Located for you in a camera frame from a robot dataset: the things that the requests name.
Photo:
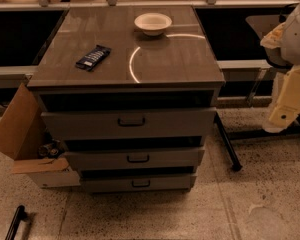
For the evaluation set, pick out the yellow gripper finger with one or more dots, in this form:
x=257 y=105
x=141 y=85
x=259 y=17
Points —
x=285 y=105
x=273 y=39

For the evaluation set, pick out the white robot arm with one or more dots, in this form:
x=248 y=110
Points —
x=290 y=43

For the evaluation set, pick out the top grey drawer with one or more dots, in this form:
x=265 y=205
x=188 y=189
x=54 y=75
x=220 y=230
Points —
x=128 y=124

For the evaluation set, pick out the grey drawer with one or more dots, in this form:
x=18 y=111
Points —
x=128 y=124
x=139 y=183
x=130 y=159

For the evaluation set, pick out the bottom grey drawer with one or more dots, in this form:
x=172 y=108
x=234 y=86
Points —
x=139 y=183

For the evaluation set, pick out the grey drawer cabinet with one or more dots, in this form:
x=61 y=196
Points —
x=174 y=70

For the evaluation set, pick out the middle grey drawer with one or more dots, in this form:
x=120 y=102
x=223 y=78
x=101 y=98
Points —
x=130 y=159

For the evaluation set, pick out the open cardboard box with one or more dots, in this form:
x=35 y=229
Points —
x=22 y=133

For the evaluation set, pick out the black side table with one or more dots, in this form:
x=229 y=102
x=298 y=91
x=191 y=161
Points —
x=261 y=25

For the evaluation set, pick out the white bowl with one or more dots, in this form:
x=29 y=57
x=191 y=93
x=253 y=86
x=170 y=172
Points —
x=153 y=24

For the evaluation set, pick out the dark blue snack packet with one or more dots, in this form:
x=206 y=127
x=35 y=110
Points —
x=93 y=58

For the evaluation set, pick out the cans in cardboard box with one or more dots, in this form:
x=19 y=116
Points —
x=49 y=150

